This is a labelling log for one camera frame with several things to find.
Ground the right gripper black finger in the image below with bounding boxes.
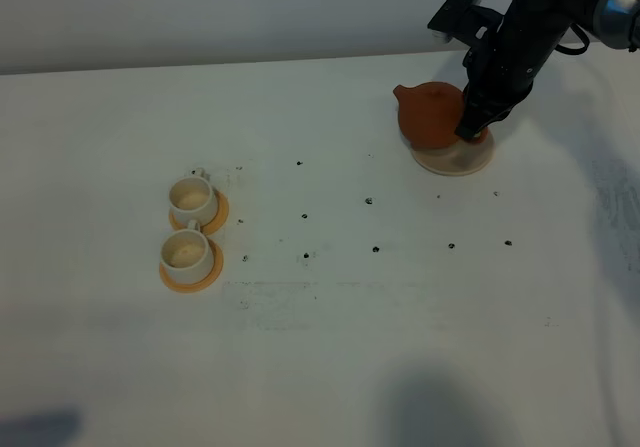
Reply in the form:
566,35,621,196
454,97,514,141

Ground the orange saucer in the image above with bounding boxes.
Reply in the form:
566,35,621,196
159,239,224,294
168,191,229,236

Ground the beige round teapot coaster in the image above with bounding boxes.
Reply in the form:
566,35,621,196
410,128,496,177

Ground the brown clay teapot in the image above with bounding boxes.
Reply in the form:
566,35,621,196
393,82,489,151

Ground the near orange saucer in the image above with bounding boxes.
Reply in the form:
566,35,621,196
159,239,224,294

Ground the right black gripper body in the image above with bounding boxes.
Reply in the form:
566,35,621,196
465,0,598,105

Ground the far orange saucer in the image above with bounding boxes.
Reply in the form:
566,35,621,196
168,191,229,236

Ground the near white teacup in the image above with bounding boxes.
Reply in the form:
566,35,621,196
160,220,215,285

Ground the far white teacup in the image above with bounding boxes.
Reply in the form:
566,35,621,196
168,168,219,226

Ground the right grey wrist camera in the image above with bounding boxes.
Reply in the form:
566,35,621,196
428,0,503,48

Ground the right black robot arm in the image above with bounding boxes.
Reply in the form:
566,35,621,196
456,0,639,140

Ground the white teacup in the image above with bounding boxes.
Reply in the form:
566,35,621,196
160,220,215,285
168,168,219,226

